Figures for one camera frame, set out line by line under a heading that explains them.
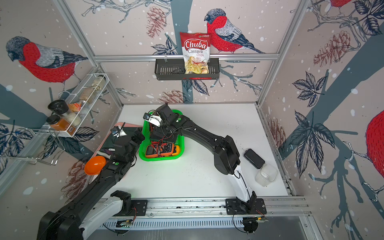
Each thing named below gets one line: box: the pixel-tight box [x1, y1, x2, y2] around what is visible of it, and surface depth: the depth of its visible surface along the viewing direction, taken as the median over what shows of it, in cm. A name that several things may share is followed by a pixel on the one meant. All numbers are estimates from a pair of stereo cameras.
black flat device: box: [244, 148, 266, 170], surface depth 89 cm
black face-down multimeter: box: [150, 130, 178, 144], surface depth 92 cm
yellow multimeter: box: [171, 145, 180, 156], surface depth 90 cm
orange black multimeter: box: [145, 142, 175, 158], surface depth 87 cm
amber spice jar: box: [46, 114, 77, 136], surface depth 63 cm
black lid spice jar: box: [47, 99, 69, 115], surface depth 63 cm
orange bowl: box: [84, 155, 107, 176], surface depth 87 cm
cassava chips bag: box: [179, 32, 211, 75], surface depth 85 cm
